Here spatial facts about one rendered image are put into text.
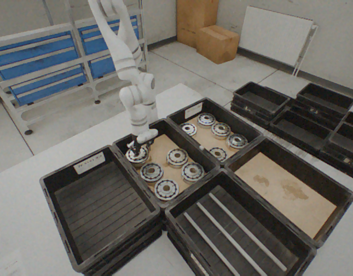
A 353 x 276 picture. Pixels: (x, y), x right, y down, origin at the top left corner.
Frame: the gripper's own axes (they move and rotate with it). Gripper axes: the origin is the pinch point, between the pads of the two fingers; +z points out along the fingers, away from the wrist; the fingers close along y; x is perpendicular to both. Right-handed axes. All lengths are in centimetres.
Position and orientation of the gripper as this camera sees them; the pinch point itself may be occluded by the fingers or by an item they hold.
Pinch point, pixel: (143, 151)
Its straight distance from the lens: 98.6
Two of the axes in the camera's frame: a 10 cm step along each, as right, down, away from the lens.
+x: 6.3, 5.6, -5.4
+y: -7.8, 4.3, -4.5
